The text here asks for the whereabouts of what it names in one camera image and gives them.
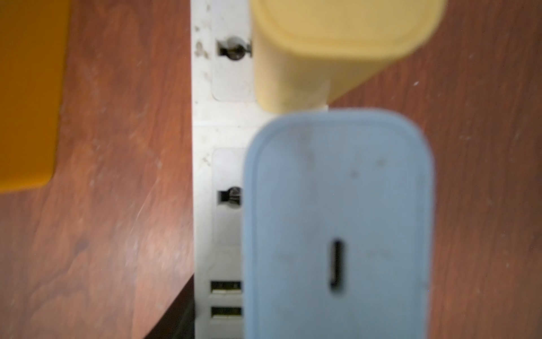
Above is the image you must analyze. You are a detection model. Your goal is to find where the white power strip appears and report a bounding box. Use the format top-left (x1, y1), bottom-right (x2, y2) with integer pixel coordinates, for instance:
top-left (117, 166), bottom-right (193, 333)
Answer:
top-left (189, 0), bottom-right (331, 339)

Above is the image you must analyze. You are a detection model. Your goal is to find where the light blue charger plug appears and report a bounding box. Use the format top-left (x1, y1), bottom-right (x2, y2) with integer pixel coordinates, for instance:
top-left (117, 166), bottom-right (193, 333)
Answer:
top-left (241, 108), bottom-right (435, 338)

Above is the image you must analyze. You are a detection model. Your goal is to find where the yellow charger plug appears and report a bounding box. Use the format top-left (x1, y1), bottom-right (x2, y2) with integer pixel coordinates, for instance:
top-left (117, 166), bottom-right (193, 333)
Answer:
top-left (249, 1), bottom-right (447, 113)

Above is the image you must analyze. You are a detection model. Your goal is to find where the orange power strip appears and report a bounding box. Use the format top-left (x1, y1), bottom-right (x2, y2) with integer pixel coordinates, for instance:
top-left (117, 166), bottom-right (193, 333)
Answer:
top-left (1, 0), bottom-right (71, 193)

